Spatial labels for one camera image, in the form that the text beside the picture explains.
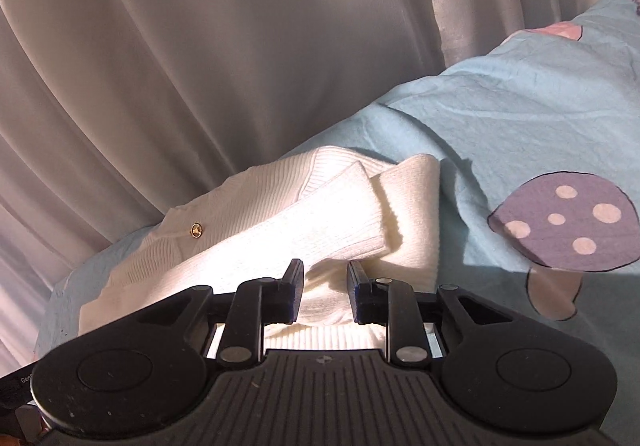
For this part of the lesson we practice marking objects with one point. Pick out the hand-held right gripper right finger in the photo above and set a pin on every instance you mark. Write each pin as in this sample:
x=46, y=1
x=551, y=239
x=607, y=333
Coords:
x=356, y=293

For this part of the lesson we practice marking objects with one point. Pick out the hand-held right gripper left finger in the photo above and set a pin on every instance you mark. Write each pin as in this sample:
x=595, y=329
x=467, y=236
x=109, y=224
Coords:
x=293, y=293

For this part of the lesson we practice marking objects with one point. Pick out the white ribbed knit sweater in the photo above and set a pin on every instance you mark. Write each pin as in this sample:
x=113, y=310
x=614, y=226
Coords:
x=325, y=221

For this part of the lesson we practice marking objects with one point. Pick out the light blue mushroom print bedsheet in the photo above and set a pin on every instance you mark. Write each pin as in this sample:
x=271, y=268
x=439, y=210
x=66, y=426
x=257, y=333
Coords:
x=500, y=126

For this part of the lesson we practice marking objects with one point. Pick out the white pleated curtain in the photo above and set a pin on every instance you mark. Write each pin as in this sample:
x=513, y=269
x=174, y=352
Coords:
x=200, y=51

